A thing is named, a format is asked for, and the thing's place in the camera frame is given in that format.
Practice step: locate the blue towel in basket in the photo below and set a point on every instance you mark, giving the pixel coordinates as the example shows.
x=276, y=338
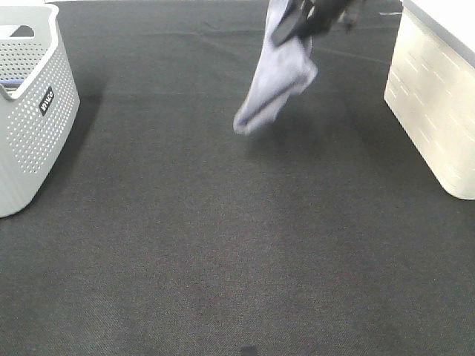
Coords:
x=11, y=84

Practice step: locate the cream slotted storage basket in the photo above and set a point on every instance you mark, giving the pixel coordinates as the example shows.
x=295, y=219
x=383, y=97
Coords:
x=430, y=88

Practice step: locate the lavender towel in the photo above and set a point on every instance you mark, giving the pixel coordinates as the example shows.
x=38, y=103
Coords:
x=281, y=72

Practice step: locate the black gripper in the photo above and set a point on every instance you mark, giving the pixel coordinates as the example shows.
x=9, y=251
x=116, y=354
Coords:
x=322, y=17

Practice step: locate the black table mat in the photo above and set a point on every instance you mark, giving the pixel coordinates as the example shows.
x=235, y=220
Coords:
x=159, y=231

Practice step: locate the grey perforated laundry basket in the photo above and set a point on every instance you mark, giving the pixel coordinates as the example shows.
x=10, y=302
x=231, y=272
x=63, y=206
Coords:
x=37, y=117

